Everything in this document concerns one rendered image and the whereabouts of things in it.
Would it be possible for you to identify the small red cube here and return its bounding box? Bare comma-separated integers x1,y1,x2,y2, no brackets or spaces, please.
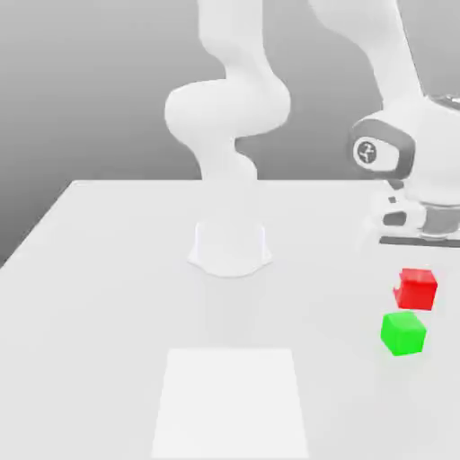
393,267,439,312

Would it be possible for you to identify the small green cube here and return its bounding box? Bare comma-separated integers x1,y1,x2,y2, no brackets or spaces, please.
379,311,428,358

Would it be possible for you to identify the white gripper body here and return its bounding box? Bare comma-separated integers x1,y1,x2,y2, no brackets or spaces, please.
376,234,460,269

